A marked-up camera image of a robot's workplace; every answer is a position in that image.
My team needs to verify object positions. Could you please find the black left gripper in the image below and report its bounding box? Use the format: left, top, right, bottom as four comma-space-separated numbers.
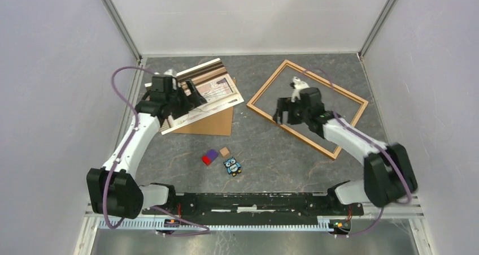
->
167, 79, 207, 120

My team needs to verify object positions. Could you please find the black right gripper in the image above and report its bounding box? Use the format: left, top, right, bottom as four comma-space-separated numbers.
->
272, 97, 310, 125

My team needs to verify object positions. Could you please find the printed photo sheet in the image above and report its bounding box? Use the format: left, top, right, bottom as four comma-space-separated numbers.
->
159, 58, 244, 136

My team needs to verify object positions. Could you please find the wooden picture frame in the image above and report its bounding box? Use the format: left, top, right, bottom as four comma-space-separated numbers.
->
246, 59, 369, 161

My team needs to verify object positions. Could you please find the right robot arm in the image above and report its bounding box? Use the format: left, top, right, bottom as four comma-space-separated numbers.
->
272, 88, 417, 214

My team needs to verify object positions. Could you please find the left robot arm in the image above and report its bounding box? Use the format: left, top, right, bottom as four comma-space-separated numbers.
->
86, 75, 207, 219

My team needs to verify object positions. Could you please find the brown cardboard backing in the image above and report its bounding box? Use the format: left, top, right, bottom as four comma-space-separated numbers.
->
159, 74, 244, 136

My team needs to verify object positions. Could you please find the red and purple block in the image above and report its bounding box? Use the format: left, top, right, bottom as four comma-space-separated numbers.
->
202, 149, 219, 166

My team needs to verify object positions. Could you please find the small tan wooden cube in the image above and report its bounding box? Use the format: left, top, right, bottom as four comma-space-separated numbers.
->
219, 147, 230, 157

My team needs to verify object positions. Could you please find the blue owl figure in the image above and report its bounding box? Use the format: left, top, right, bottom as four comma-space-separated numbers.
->
223, 157, 242, 177

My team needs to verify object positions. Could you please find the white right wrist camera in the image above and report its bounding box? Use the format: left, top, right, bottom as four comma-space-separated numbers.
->
290, 76, 310, 102

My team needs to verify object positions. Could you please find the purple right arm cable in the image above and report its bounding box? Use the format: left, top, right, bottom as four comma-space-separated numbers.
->
303, 68, 413, 238

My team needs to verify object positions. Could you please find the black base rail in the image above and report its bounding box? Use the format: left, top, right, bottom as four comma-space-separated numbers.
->
163, 192, 364, 226

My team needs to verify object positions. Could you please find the white toothed cable tray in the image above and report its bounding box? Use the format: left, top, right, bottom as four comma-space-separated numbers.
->
118, 216, 334, 232

